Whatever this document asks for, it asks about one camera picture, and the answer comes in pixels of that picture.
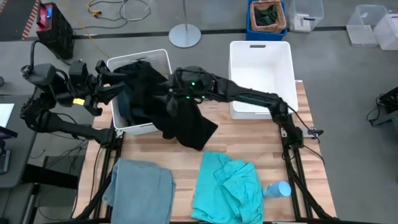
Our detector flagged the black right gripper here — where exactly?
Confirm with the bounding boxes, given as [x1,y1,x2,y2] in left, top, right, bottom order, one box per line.
[165,70,216,118]

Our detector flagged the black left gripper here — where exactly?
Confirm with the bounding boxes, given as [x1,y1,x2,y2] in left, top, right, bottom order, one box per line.
[67,60,128,118]

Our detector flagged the black garment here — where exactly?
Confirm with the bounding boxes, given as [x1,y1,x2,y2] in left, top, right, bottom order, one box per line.
[113,60,219,152]

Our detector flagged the dark green garment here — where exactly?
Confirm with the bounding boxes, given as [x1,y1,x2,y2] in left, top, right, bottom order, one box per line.
[116,90,138,126]

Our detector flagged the grey-blue garment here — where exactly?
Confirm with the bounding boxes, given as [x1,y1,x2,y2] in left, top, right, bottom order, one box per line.
[102,157,177,224]

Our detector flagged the dark clothes in wicker basket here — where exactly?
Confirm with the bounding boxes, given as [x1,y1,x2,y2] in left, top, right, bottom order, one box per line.
[253,4,277,27]

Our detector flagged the white perforated laundry basket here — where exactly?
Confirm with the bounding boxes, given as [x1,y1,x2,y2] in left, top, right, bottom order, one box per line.
[228,40,299,120]
[106,49,173,136]

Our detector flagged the black box with red panel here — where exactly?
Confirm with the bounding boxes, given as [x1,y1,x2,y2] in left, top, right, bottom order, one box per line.
[35,2,75,60]

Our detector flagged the round metal floor stand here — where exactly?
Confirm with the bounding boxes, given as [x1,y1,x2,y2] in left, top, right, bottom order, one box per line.
[168,0,202,49]

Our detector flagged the teal garment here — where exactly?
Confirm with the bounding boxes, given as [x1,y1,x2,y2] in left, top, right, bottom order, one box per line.
[190,151,266,224]

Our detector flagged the blue plastic bin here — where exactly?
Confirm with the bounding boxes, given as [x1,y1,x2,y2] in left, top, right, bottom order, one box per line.
[245,0,288,42]

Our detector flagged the white tablet screen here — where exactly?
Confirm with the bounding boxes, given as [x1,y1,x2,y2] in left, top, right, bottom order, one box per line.
[0,103,15,129]

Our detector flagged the grey desk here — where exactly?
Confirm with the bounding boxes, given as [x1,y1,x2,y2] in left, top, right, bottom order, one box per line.
[0,58,45,189]

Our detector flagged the black mat with striped edge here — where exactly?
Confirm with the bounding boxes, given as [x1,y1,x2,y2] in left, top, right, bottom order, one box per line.
[0,0,41,41]

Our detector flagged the black phone holder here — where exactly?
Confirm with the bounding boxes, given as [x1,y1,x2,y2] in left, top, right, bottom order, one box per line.
[0,126,18,175]

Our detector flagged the light blue cup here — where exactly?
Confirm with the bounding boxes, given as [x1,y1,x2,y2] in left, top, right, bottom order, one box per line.
[262,180,292,199]

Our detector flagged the brown wicker basket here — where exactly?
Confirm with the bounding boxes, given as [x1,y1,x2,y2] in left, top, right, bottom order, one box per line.
[249,0,286,34]

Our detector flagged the small connector box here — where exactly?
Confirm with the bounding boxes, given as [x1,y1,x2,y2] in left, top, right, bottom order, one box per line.
[303,128,325,138]

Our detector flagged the clear plastic container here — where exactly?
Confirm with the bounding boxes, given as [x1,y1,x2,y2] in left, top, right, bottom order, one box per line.
[372,12,398,51]
[287,0,325,33]
[345,4,388,49]

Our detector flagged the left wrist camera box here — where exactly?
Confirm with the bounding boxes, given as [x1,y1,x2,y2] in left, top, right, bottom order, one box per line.
[68,59,90,85]

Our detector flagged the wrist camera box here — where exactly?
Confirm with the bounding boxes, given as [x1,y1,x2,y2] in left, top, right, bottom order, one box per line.
[178,65,213,82]
[68,59,90,85]

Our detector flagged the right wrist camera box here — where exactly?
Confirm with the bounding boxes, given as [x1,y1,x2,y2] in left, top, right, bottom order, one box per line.
[178,65,213,82]

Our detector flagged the yellow floor cable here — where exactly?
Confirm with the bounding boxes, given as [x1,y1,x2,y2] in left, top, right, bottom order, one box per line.
[60,0,105,60]

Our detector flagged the white floor cable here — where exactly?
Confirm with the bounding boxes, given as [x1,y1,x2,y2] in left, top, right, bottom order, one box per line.
[73,0,152,31]

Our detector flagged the black floor cables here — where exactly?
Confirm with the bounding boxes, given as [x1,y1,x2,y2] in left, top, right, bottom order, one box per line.
[29,136,96,164]

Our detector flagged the black metal frame struts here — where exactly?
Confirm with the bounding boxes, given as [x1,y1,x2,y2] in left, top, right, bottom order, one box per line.
[280,124,334,220]
[74,136,124,220]

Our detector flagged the black equipment with cables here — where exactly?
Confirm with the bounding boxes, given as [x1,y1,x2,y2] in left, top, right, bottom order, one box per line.
[366,86,398,127]

